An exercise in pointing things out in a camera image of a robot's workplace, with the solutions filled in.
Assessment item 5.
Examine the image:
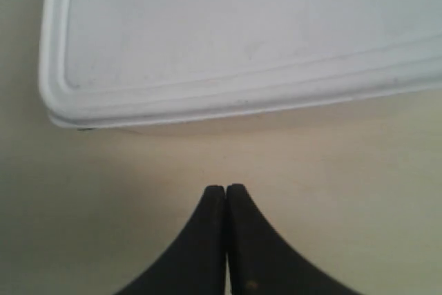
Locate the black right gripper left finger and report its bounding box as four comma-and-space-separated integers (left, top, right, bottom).
118, 185, 226, 295

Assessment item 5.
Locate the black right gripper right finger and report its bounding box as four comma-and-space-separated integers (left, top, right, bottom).
225, 184, 357, 294

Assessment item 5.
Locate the white lidded plastic container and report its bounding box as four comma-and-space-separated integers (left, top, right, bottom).
38, 0, 441, 129

